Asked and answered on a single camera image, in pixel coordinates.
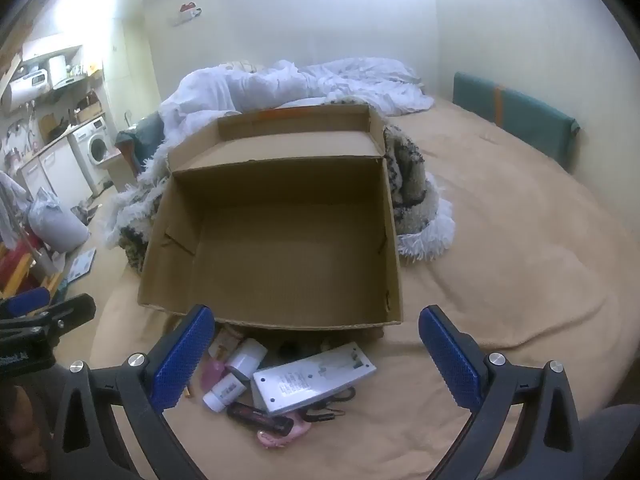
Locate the white plastic bag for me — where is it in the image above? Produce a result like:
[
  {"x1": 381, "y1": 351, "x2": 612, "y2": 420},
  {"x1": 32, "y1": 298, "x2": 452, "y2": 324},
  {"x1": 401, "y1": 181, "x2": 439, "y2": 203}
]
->
[{"x1": 27, "y1": 187, "x2": 91, "y2": 253}]

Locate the white washing machine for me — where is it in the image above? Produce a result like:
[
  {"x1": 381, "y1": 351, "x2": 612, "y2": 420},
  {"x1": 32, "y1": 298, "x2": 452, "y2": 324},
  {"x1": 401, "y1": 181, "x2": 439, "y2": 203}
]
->
[{"x1": 70, "y1": 116, "x2": 112, "y2": 196}]

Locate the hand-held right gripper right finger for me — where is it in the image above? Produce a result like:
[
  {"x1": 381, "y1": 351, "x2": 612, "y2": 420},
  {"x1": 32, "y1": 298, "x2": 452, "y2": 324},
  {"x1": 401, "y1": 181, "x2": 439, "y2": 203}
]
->
[{"x1": 418, "y1": 305, "x2": 583, "y2": 480}]

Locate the brown cardboard box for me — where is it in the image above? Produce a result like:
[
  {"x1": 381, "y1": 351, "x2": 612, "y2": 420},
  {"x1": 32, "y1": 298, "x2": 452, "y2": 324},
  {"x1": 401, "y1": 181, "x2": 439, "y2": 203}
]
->
[{"x1": 137, "y1": 102, "x2": 404, "y2": 331}]

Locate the pink bottle with gold cap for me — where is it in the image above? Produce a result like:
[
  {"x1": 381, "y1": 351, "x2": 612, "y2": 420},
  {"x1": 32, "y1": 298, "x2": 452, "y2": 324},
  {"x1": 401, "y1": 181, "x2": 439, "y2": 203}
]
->
[{"x1": 201, "y1": 357, "x2": 228, "y2": 393}]

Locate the shaggy patterned blanket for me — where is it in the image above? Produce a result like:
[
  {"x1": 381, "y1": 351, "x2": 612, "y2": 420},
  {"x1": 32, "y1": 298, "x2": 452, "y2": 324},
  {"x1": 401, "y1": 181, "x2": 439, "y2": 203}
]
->
[{"x1": 102, "y1": 125, "x2": 456, "y2": 273}]

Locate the teal headboard cushion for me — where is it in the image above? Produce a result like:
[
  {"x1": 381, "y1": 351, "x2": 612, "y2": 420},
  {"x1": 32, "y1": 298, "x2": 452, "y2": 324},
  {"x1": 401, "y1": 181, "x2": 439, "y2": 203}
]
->
[{"x1": 452, "y1": 71, "x2": 581, "y2": 171}]

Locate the person's grey clothing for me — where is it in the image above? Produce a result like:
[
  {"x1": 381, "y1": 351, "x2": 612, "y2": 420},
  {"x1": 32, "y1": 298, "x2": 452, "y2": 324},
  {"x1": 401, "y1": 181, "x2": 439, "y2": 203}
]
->
[{"x1": 580, "y1": 402, "x2": 640, "y2": 480}]

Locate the pale hanging cloth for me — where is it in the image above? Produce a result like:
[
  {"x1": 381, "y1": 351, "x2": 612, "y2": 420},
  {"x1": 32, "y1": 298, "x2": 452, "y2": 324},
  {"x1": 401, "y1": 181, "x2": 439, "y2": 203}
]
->
[{"x1": 0, "y1": 170, "x2": 28, "y2": 243}]

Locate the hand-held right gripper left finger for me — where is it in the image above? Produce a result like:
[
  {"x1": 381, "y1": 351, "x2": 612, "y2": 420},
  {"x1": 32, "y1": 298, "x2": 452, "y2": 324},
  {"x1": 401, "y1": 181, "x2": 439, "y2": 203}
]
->
[{"x1": 50, "y1": 304, "x2": 216, "y2": 480}]

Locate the white rectangular device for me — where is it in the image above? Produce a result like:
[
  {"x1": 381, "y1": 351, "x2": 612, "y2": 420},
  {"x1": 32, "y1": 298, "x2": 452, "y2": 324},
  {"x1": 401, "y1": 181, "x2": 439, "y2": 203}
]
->
[{"x1": 251, "y1": 341, "x2": 377, "y2": 416}]

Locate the black strap with key ring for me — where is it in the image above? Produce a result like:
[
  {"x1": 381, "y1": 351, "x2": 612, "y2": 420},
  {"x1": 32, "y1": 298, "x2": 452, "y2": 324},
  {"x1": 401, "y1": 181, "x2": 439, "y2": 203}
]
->
[{"x1": 300, "y1": 386, "x2": 357, "y2": 423}]

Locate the person's left hand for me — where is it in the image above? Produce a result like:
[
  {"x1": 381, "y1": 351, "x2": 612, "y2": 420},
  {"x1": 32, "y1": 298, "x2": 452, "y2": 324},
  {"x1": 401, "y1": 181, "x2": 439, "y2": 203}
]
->
[{"x1": 0, "y1": 385, "x2": 51, "y2": 466}]

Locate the red cloth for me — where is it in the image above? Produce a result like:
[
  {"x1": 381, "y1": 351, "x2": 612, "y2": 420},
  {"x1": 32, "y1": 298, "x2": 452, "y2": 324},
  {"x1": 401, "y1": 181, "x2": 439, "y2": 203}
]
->
[{"x1": 0, "y1": 247, "x2": 32, "y2": 291}]

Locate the wooden rack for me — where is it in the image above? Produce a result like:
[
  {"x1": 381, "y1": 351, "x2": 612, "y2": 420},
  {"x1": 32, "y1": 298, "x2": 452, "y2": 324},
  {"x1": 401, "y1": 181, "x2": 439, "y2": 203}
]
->
[{"x1": 0, "y1": 242, "x2": 48, "y2": 301}]

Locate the black tube with red print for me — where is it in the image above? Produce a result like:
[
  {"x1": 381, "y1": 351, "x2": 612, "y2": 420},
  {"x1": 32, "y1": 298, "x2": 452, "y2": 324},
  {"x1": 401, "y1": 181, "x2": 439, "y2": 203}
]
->
[{"x1": 226, "y1": 402, "x2": 295, "y2": 438}]

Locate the dark green cloth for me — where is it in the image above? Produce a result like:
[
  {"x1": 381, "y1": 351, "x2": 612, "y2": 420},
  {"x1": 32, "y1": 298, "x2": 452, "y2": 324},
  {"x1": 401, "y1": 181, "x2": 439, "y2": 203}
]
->
[{"x1": 116, "y1": 115, "x2": 166, "y2": 176}]

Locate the white kitchen cabinet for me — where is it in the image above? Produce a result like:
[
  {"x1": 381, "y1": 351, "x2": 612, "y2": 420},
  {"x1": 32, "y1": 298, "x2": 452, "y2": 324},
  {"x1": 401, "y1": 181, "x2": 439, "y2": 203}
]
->
[{"x1": 20, "y1": 137, "x2": 93, "y2": 206}]

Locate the plain white bottle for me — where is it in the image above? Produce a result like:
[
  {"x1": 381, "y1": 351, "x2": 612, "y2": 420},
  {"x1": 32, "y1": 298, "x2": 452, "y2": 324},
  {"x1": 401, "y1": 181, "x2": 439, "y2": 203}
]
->
[{"x1": 227, "y1": 338, "x2": 267, "y2": 376}]

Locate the white duvet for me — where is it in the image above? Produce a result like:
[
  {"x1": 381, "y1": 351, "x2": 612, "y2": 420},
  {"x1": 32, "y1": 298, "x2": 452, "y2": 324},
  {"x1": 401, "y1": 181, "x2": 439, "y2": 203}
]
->
[{"x1": 160, "y1": 57, "x2": 435, "y2": 146}]

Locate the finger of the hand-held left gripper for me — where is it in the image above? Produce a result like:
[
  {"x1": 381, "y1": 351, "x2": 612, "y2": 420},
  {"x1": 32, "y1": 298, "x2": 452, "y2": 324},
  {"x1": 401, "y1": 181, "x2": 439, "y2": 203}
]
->
[
  {"x1": 0, "y1": 287, "x2": 51, "y2": 319},
  {"x1": 0, "y1": 294, "x2": 97, "y2": 348}
]

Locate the pink soft case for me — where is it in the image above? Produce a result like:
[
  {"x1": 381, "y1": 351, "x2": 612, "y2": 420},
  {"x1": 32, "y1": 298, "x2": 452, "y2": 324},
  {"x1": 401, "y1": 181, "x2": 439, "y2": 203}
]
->
[{"x1": 256, "y1": 410, "x2": 312, "y2": 448}]

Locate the small labelled white bottle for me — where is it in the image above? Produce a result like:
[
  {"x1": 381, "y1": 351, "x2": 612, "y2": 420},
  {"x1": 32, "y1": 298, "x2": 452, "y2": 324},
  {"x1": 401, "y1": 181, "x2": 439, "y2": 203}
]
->
[{"x1": 202, "y1": 373, "x2": 246, "y2": 413}]

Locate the white water heater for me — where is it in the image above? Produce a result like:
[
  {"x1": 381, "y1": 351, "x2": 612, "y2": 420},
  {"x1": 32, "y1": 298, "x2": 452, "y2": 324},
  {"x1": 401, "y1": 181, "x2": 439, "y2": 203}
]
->
[{"x1": 0, "y1": 71, "x2": 53, "y2": 111}]

